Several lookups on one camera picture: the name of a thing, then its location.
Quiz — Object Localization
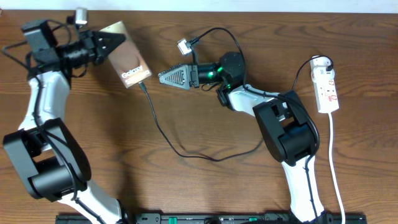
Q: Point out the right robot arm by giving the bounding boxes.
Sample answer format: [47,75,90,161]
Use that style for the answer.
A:
[159,52,324,223]

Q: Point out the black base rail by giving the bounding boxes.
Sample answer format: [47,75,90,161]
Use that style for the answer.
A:
[55,213,368,224]

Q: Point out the black USB charging cable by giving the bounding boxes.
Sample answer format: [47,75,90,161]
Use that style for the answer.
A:
[138,55,335,162]

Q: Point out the white power strip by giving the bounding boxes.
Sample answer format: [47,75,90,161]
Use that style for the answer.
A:
[310,55,340,114]

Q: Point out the white power strip cord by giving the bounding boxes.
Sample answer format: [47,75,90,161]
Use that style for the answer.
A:
[327,112,346,224]

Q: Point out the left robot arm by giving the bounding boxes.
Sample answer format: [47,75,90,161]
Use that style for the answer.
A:
[3,19,133,223]

